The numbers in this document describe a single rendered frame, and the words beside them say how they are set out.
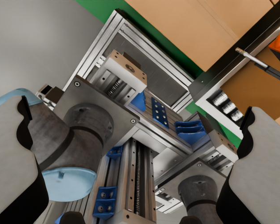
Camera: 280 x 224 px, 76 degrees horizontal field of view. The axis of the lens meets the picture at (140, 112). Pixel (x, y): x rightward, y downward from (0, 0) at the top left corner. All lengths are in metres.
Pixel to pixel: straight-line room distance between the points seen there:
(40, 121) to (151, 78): 1.09
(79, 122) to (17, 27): 1.36
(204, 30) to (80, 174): 0.84
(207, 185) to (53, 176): 0.54
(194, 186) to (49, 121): 0.55
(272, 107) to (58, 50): 1.48
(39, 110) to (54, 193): 0.17
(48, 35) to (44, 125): 1.34
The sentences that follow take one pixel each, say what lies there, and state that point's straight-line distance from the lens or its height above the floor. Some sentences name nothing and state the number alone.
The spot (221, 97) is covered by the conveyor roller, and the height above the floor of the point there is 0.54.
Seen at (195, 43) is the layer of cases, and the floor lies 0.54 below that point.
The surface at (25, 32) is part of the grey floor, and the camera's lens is 1.75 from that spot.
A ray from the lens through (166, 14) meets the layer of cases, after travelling 0.95.
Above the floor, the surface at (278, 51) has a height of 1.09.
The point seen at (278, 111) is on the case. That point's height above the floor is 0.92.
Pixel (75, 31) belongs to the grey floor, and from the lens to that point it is 1.58.
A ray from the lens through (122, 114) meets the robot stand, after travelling 0.54.
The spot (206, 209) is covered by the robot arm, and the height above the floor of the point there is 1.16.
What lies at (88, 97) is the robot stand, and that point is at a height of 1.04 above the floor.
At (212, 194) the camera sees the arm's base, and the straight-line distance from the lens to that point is 0.75.
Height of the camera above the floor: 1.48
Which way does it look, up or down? 57 degrees down
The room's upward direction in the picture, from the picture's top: 179 degrees counter-clockwise
